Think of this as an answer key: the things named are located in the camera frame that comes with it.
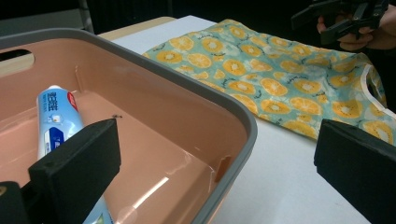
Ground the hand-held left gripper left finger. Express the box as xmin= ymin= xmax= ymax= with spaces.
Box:
xmin=27 ymin=118 xmax=121 ymax=224

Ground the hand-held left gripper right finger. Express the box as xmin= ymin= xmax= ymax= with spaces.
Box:
xmin=313 ymin=119 xmax=396 ymax=224

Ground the blue and white toothpaste tube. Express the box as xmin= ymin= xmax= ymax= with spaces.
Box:
xmin=35 ymin=85 xmax=116 ymax=224

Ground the orange slice print cloth bag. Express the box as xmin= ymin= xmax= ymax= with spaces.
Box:
xmin=142 ymin=19 xmax=396 ymax=147

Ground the orange plastic tray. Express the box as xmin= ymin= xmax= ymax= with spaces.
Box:
xmin=0 ymin=27 xmax=259 ymax=224

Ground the grey metal desk frame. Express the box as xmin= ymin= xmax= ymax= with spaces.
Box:
xmin=78 ymin=0 xmax=95 ymax=34

